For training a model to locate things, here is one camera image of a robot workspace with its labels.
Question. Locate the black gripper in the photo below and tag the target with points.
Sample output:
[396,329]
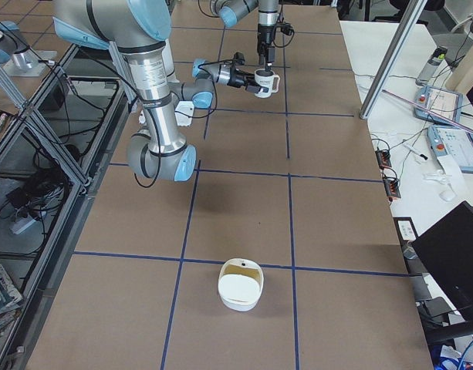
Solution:
[234,78]
[263,35]

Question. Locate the white ribbed cup with handle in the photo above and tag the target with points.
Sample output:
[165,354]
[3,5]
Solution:
[267,79]

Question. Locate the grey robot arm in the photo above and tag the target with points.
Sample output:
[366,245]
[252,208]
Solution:
[233,11]
[136,34]

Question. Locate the orange relay module far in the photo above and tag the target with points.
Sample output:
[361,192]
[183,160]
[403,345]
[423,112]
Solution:
[383,158]

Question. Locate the orange relay module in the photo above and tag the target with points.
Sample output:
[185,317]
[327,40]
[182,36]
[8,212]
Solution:
[392,187]
[383,158]

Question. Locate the orange relay module near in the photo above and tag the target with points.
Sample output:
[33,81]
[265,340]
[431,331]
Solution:
[392,187]

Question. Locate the far teach pendant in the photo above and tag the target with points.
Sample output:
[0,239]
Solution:
[446,102]

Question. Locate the teach pendant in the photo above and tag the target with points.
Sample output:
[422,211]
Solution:
[445,140]
[446,102]

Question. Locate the near teach pendant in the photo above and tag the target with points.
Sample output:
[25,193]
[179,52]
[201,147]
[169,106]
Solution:
[445,140]

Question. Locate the black laptop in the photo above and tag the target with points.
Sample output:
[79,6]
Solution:
[446,251]

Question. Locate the stack of books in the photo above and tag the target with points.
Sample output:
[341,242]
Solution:
[10,300]

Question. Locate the aluminium frame post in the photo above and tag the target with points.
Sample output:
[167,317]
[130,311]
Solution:
[407,22]

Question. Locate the aluminium side frame rail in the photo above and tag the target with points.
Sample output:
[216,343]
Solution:
[59,123]

